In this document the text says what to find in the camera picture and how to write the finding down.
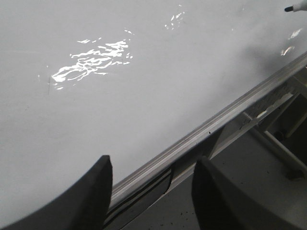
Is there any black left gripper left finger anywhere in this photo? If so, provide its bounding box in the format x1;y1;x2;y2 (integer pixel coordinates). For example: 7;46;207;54
5;155;113;230

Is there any grey metal support frame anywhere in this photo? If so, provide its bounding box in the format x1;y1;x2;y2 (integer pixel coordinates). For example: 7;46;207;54
104;69;307;230

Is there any white whiteboard marker with tape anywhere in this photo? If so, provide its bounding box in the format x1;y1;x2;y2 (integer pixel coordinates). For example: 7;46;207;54
284;0;307;12

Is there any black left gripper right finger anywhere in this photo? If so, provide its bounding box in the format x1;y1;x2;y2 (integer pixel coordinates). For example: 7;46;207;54
192;157;273;230

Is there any white whiteboard with aluminium frame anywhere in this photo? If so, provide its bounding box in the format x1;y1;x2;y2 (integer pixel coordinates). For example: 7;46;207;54
0;0;307;226

